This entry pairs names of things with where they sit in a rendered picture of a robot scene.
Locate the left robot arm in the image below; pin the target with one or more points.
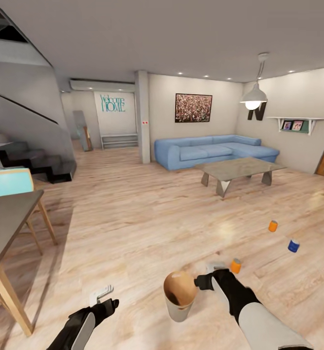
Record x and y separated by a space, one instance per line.
79 327

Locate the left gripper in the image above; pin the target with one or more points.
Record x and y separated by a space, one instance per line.
106 309

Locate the can of soda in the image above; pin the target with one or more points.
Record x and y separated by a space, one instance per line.
273 226
294 245
236 265

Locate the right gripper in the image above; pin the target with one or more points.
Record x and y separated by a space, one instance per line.
204 282

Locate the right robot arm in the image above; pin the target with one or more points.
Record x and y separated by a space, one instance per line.
262 329

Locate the trash can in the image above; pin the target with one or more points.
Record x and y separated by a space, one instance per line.
180 293

